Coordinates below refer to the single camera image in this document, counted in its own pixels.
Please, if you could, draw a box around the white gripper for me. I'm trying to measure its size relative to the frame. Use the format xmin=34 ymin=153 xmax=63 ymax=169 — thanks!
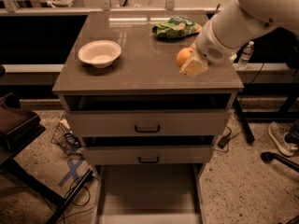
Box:
xmin=179 ymin=21 xmax=239 ymax=77

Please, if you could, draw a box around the orange fruit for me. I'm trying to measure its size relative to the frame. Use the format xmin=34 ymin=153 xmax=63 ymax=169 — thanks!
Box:
xmin=176 ymin=47 xmax=194 ymax=67

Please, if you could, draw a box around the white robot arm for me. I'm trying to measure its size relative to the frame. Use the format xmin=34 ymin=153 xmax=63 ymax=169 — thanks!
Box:
xmin=179 ymin=0 xmax=299 ymax=77

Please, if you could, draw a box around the grey drawer cabinet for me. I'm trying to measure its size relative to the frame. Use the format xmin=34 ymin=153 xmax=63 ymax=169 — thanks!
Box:
xmin=51 ymin=9 xmax=245 ymax=224

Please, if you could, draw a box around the open bottom drawer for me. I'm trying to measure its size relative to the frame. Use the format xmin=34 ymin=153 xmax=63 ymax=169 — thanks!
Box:
xmin=92 ymin=164 xmax=205 ymax=224

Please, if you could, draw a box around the green chip bag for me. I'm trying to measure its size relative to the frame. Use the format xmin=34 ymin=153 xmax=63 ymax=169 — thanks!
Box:
xmin=152 ymin=17 xmax=202 ymax=39

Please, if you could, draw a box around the clear plastic water bottle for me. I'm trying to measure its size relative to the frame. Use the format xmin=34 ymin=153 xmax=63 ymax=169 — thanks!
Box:
xmin=237 ymin=41 xmax=254 ymax=70

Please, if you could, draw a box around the black power adapter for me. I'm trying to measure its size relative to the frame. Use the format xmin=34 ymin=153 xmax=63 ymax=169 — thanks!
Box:
xmin=218 ymin=135 xmax=230 ymax=148

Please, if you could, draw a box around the black table leg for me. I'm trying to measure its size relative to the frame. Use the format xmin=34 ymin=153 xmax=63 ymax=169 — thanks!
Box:
xmin=233 ymin=99 xmax=255 ymax=144

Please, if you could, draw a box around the white paper bowl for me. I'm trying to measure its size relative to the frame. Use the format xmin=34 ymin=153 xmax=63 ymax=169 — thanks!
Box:
xmin=78 ymin=40 xmax=121 ymax=68

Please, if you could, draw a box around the grey sneaker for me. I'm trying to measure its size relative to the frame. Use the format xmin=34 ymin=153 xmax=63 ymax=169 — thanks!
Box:
xmin=268 ymin=122 xmax=298 ymax=157

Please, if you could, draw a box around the black chair base leg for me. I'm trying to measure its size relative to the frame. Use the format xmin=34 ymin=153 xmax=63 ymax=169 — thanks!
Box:
xmin=261 ymin=152 xmax=299 ymax=173

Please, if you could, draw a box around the blue tape cross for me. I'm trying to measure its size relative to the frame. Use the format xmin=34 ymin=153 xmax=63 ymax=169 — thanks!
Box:
xmin=58 ymin=158 xmax=84 ymax=187

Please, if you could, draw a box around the dark chair at left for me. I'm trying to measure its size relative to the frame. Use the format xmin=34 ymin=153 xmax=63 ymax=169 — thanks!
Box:
xmin=0 ymin=93 xmax=45 ymax=165

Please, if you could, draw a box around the black stand leg left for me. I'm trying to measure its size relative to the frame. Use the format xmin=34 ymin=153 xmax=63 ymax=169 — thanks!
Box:
xmin=46 ymin=169 xmax=93 ymax=224

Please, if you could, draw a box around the top drawer with black handle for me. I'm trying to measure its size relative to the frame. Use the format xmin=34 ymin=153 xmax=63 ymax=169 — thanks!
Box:
xmin=64 ymin=93 xmax=231 ymax=137

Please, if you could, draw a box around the drawer with black handle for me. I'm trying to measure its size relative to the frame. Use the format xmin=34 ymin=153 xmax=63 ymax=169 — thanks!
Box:
xmin=82 ymin=135 xmax=213 ymax=165
xmin=64 ymin=93 xmax=231 ymax=137

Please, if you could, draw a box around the middle drawer with black handle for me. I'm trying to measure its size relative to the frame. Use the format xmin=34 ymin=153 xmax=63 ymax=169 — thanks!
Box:
xmin=82 ymin=135 xmax=213 ymax=165

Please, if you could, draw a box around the wire basket on floor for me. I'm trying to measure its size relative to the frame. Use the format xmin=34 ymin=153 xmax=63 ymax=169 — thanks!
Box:
xmin=50 ymin=120 xmax=81 ymax=156

